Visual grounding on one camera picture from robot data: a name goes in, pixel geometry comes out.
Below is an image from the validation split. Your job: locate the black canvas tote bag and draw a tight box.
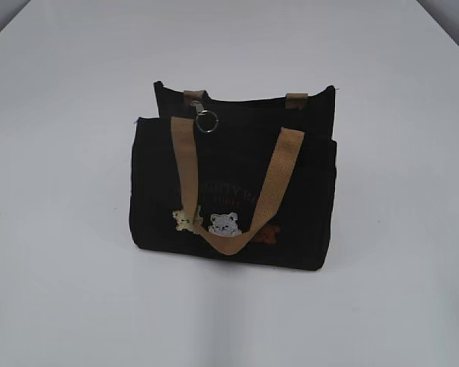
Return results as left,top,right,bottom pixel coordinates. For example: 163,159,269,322
129,82,337,271

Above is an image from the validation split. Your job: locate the silver zipper pull ring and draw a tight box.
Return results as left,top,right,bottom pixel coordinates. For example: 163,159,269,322
194,99,218,135

